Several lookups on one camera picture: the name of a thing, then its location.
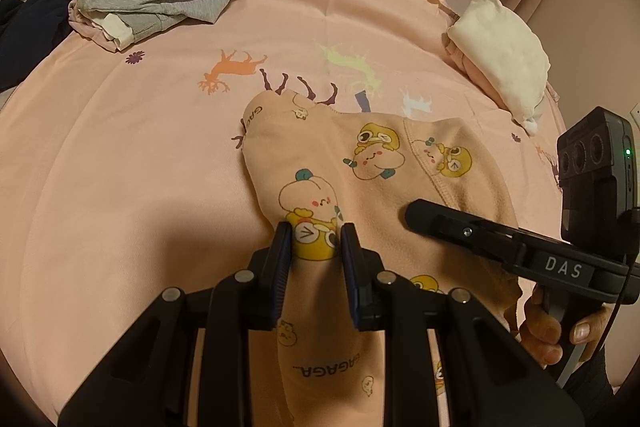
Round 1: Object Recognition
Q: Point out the navy garment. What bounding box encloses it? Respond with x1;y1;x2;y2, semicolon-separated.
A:
0;0;89;94

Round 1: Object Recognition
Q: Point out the pink deer print bedsheet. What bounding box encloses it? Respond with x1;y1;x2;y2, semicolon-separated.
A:
0;0;576;427

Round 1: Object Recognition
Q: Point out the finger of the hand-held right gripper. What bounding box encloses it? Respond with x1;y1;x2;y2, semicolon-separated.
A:
404;199;532;269

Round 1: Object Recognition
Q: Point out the cream folded garment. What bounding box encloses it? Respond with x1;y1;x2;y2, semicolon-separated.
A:
445;0;552;135

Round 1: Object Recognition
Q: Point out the person's right hand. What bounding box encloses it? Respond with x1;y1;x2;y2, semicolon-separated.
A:
517;284;610;368

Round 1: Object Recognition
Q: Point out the person's right forearm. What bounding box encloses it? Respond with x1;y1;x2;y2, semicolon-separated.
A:
562;339;632;427

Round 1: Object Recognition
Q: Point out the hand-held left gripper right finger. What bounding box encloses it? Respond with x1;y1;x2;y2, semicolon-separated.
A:
341;223;586;427

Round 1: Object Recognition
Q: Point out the pink cartoon print garment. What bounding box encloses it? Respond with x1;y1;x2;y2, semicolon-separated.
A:
240;89;526;427

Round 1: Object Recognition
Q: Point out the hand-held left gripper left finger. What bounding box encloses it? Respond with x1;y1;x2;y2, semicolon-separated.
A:
57;222;294;427

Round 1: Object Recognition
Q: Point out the pink white folded garment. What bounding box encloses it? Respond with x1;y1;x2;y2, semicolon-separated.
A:
67;0;168;54

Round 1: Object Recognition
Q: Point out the black cable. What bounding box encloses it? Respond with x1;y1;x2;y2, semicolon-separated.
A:
602;207;640;353

